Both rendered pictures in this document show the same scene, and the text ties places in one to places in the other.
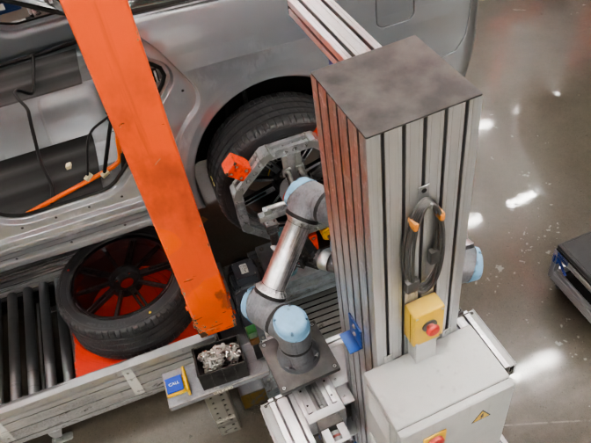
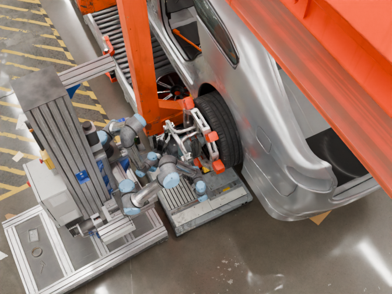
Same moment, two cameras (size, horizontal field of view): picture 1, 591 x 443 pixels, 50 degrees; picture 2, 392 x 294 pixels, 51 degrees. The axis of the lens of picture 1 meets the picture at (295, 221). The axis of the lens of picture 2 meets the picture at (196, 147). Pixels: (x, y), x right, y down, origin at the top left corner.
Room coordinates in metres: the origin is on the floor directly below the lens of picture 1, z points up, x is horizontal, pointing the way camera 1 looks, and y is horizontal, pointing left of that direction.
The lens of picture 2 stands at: (1.48, -1.87, 3.73)
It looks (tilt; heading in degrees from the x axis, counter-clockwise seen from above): 57 degrees down; 75
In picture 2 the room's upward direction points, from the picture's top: straight up
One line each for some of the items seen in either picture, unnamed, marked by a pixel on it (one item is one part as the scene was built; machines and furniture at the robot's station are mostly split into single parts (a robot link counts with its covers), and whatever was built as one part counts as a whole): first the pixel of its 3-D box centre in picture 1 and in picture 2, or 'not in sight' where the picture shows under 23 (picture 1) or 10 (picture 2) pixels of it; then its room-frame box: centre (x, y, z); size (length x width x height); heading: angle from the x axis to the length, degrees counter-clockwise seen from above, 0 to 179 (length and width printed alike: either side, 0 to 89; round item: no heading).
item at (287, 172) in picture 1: (276, 185); (181, 122); (1.87, 0.05, 1.03); 0.19 x 0.18 x 0.11; 12
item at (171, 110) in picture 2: not in sight; (182, 104); (1.98, 0.49, 0.69); 0.52 x 0.17 x 0.35; 12
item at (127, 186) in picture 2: not in sight; (127, 189); (1.34, -0.41, 0.98); 0.13 x 0.12 x 0.14; 91
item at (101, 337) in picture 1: (130, 289); (177, 95); (2.00, 0.85, 0.39); 0.66 x 0.66 x 0.24
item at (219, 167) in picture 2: not in sight; (218, 167); (2.08, -0.33, 0.85); 0.09 x 0.08 x 0.07; 102
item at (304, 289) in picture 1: (301, 265); (214, 171); (2.17, 0.01, 0.13); 0.50 x 0.36 x 0.10; 102
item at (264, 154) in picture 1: (295, 190); (199, 138); (2.01, -0.02, 0.85); 0.54 x 0.07 x 0.54; 102
